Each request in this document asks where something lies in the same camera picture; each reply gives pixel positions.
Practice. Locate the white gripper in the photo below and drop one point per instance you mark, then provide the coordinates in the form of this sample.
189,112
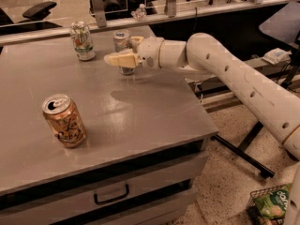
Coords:
150,52

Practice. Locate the silver redbull can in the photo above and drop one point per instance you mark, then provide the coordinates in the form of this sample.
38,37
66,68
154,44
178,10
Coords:
121,39

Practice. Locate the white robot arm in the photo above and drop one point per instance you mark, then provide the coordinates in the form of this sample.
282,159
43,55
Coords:
201,56

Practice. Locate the white green soda can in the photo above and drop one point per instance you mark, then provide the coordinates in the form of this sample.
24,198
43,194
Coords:
82,42

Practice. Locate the orange LaCroix can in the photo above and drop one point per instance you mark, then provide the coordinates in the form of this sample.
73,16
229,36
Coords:
64,119

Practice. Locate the clear plastic bottle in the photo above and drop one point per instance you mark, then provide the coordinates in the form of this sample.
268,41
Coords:
140,13

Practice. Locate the black office chair left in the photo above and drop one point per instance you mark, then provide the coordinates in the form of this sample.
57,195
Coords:
20,16

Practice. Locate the grey drawer cabinet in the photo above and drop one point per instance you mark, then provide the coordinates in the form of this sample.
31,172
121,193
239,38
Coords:
160,190

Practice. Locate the white tissue packet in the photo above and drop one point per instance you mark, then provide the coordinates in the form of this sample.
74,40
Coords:
275,56

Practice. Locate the green snack bag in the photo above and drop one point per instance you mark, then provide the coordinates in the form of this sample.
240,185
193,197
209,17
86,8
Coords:
273,204

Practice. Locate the metal divider post left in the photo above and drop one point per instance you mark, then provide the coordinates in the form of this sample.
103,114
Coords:
99,12

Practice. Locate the metal divider post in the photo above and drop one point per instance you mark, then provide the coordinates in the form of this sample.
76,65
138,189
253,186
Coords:
170,8
99,12

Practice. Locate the metal divider post middle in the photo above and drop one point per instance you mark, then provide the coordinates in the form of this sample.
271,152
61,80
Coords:
170,8

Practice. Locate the black drawer handle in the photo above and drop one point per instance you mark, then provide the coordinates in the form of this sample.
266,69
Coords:
110,194

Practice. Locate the black metal floor frame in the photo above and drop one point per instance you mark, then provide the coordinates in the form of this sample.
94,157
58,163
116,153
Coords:
240,150

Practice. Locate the wire basket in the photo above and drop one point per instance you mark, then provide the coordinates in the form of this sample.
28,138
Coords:
253,212

